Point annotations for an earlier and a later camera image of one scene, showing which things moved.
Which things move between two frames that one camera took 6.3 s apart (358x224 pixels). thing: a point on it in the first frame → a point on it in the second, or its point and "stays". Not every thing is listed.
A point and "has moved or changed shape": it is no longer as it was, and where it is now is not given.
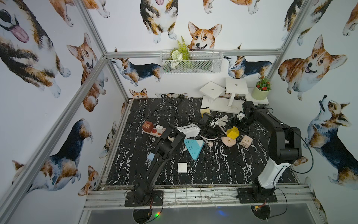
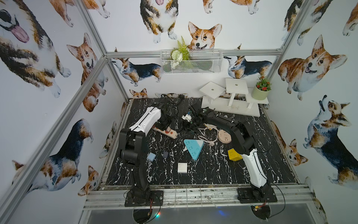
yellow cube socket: [233, 133] has moved or changed shape
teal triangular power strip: [194, 147] stays
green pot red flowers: [260, 91] stays
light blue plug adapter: [150, 156] stays
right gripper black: [240, 128] → [186, 122]
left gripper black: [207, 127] → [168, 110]
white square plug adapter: [182, 168] stays
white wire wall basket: [208, 61] stays
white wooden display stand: [230, 99] stays
